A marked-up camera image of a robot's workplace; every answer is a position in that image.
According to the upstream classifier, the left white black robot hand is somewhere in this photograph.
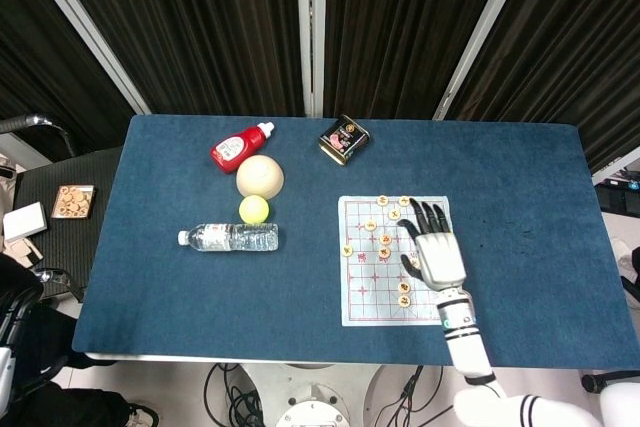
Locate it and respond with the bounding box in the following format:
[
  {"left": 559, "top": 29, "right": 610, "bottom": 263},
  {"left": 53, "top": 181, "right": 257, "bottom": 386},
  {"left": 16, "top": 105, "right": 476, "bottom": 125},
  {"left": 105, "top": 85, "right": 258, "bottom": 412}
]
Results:
[{"left": 0, "top": 276, "right": 47, "bottom": 401}]

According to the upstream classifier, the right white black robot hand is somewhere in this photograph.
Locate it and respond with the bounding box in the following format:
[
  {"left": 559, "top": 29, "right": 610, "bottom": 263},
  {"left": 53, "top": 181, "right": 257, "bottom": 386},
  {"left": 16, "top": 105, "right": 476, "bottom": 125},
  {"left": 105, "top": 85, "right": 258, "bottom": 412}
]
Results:
[{"left": 397, "top": 197, "right": 468, "bottom": 294}]

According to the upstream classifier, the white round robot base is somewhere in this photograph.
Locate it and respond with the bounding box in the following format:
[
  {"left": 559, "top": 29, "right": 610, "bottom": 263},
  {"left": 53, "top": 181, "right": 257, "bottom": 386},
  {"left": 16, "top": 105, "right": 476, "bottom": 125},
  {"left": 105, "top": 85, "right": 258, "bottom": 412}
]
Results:
[{"left": 253, "top": 362, "right": 387, "bottom": 427}]

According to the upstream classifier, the white Chinese chess board sheet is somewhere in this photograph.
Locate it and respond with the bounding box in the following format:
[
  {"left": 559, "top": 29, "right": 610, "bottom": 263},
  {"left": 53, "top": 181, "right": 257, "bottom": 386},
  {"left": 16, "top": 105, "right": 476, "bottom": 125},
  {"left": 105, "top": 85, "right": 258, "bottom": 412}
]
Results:
[{"left": 337, "top": 194, "right": 469, "bottom": 328}]

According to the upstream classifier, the white cardboard box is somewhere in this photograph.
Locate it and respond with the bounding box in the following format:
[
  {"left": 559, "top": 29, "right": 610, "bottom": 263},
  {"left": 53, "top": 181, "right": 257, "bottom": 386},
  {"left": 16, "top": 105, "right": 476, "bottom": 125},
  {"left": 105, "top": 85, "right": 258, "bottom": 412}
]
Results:
[{"left": 2, "top": 201, "right": 49, "bottom": 242}]

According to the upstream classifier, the wooden box of chess pieces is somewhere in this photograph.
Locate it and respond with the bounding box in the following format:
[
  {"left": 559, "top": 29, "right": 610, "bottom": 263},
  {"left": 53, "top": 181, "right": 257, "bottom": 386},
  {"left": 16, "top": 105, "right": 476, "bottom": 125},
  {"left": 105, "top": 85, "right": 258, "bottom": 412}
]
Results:
[{"left": 50, "top": 184, "right": 96, "bottom": 220}]

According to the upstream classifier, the black gold tin can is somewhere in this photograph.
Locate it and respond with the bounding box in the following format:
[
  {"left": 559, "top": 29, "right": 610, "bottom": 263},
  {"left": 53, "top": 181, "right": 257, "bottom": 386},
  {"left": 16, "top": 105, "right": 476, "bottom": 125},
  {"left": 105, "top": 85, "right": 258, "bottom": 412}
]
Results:
[{"left": 318, "top": 113, "right": 372, "bottom": 167}]

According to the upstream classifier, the black white sneaker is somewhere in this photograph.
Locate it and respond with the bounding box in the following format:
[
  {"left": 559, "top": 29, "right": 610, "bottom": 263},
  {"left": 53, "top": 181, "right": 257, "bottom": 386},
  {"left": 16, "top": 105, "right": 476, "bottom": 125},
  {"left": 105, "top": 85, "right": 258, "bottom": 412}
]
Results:
[{"left": 123, "top": 400, "right": 161, "bottom": 427}]

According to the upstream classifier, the white shoe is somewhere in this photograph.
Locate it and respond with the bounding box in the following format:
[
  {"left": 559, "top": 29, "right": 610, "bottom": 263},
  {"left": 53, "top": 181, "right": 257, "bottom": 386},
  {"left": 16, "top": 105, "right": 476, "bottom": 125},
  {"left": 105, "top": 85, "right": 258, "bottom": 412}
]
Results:
[{"left": 610, "top": 237, "right": 640, "bottom": 286}]

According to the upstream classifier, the black electronic device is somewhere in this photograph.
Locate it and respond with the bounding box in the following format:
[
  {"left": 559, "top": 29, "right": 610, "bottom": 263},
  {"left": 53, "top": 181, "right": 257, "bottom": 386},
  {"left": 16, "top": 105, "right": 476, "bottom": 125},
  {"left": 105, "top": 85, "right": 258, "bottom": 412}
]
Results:
[{"left": 594, "top": 177, "right": 640, "bottom": 214}]

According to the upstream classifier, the yellow tennis ball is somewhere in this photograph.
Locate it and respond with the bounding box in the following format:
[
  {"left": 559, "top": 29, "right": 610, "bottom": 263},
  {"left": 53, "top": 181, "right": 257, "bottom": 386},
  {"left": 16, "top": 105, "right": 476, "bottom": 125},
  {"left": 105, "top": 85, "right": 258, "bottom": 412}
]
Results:
[{"left": 238, "top": 195, "right": 271, "bottom": 224}]

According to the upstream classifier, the upturned beige wooden bowl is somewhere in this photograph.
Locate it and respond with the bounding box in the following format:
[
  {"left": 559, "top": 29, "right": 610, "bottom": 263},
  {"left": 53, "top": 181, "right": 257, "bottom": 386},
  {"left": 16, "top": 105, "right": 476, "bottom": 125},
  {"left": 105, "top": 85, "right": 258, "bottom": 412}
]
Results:
[{"left": 235, "top": 155, "right": 286, "bottom": 201}]

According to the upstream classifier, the blue felt table mat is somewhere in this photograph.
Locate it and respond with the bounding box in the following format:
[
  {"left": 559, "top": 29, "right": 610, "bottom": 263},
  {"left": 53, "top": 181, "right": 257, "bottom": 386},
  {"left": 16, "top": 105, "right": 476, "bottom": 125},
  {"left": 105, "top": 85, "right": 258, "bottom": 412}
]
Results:
[{"left": 71, "top": 113, "right": 640, "bottom": 373}]

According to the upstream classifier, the clear plastic water bottle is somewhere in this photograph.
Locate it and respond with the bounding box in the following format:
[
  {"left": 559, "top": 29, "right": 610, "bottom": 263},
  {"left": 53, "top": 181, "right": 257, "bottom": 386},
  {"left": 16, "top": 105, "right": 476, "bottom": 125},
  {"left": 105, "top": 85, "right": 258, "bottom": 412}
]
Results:
[{"left": 177, "top": 222, "right": 280, "bottom": 253}]

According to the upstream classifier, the red bottle white cap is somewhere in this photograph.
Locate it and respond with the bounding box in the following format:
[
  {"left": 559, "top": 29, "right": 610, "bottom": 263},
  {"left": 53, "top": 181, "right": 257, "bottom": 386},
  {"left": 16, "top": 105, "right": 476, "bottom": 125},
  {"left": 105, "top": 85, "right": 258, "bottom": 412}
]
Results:
[{"left": 210, "top": 121, "right": 276, "bottom": 175}]

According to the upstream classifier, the black cable with plug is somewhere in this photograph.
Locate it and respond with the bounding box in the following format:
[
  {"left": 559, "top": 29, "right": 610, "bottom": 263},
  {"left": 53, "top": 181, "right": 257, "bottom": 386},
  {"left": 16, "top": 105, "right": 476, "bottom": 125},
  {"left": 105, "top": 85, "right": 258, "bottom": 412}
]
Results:
[{"left": 370, "top": 364, "right": 445, "bottom": 427}]

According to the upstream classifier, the white window frame post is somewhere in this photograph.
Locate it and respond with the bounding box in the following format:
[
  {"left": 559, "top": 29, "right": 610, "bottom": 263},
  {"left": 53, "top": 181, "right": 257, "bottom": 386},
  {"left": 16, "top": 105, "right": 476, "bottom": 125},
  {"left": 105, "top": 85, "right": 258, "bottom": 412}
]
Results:
[
  {"left": 432, "top": 0, "right": 535, "bottom": 122},
  {"left": 294, "top": 0, "right": 328, "bottom": 118},
  {"left": 15, "top": 0, "right": 153, "bottom": 116}
]

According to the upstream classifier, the black cable bundle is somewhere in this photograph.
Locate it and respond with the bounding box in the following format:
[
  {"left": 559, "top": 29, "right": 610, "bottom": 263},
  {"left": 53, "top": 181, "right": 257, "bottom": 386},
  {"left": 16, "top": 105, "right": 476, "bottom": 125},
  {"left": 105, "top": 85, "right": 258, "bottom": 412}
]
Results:
[{"left": 203, "top": 362, "right": 265, "bottom": 427}]

